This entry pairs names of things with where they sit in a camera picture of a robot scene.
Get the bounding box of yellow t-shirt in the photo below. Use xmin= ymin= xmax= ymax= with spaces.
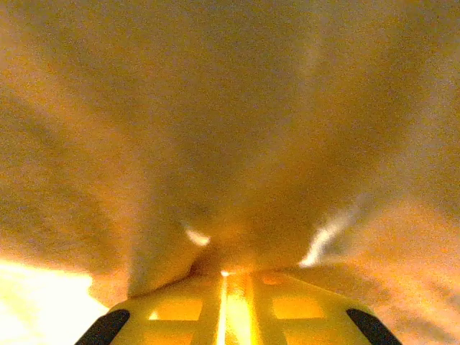
xmin=0 ymin=0 xmax=460 ymax=345

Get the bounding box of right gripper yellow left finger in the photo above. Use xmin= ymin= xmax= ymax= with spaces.
xmin=74 ymin=270 xmax=226 ymax=345

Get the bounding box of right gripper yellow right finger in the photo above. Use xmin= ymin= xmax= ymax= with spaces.
xmin=225 ymin=266 xmax=404 ymax=345

